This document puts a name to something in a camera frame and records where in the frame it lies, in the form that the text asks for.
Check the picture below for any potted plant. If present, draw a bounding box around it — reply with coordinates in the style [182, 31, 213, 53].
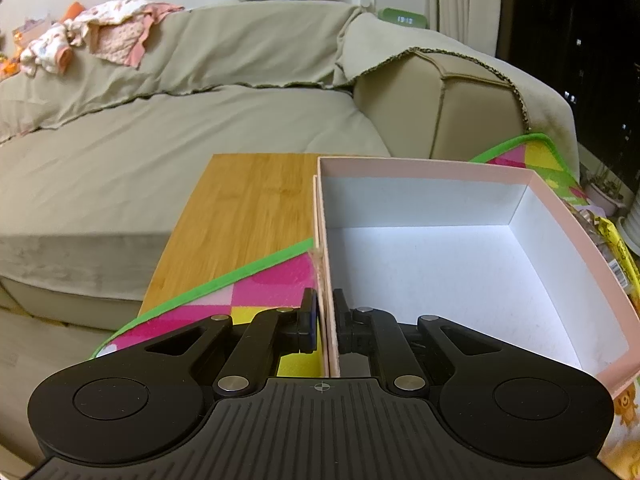
[586, 164, 625, 217]

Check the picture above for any colourful cartoon play mat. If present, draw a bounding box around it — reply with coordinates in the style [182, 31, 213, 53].
[99, 133, 639, 479]

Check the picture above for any pink baby clothes pile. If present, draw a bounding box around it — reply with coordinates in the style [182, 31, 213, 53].
[20, 0, 183, 77]

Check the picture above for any yellow snack packet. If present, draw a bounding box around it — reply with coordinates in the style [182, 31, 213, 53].
[597, 217, 639, 311]

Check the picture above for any olive sofa cover blanket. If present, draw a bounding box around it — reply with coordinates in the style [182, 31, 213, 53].
[1, 1, 579, 174]

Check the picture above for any green digital clock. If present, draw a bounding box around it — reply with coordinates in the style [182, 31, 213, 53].
[378, 8, 428, 29]

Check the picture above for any white wall socket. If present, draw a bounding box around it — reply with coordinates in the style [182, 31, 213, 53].
[352, 0, 376, 12]

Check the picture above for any white curtain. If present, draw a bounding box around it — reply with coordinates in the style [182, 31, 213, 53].
[427, 0, 501, 55]

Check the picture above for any pink cardboard box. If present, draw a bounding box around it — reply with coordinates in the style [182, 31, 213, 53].
[314, 157, 639, 394]

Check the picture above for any beige sofa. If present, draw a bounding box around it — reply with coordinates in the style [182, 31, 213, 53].
[0, 0, 582, 334]

